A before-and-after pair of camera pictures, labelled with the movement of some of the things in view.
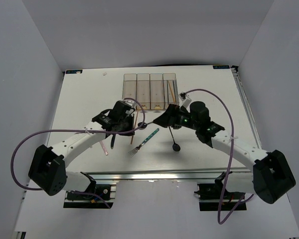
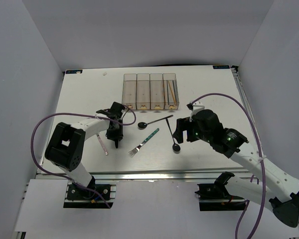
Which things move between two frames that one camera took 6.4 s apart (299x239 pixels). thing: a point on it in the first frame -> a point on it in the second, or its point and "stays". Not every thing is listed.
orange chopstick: x=173 y=95 stays
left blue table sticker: x=74 y=71 stays
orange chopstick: x=135 y=124 -> x=164 y=94
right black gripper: x=170 y=117 -> x=182 y=125
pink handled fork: x=103 y=147 stays
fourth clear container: x=170 y=91 stays
